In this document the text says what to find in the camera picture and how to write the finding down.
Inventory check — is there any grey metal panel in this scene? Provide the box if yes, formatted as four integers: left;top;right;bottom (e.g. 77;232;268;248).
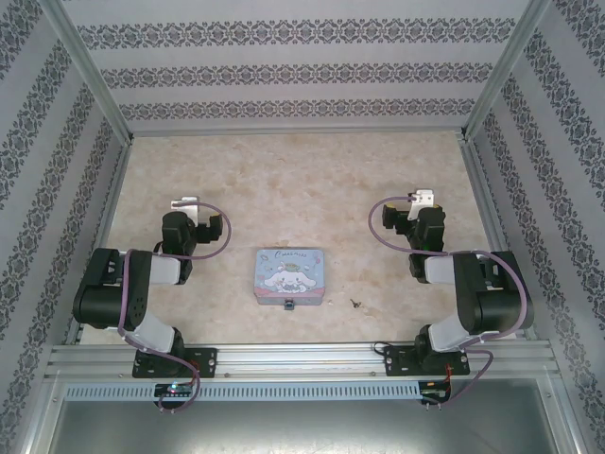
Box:
44;377;576;454

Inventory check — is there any aluminium mounting rail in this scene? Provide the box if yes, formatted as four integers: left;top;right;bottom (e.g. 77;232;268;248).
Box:
45;340;555;380

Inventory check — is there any slotted grey cable duct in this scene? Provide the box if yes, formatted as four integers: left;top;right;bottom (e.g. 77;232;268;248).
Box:
62;381;423;401

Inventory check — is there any aluminium frame post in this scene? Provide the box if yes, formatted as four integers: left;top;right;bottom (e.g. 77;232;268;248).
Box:
458;0;553;142
38;0;137;144

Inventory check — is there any black base plate right arm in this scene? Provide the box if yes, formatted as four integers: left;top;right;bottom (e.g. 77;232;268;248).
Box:
383;344;472;378

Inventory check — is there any black base plate left arm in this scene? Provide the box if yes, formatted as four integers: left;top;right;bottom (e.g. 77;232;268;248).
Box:
131;347;219;380

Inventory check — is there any small circuit board green light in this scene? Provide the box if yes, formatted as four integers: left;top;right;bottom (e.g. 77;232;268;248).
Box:
154;383;196;397

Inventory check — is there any cartoon print tin box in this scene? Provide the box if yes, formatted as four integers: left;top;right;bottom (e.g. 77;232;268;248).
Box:
254;247;324;308

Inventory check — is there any aluminium side rail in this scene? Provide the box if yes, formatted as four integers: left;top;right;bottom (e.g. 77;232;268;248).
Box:
459;137;541;342
63;139;133;347

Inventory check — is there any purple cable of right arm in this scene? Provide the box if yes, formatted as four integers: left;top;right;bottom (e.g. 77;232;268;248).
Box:
368;195;531;408

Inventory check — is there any left wrist camera silver mount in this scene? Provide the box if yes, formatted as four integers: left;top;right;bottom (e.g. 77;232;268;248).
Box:
169;195;200;224

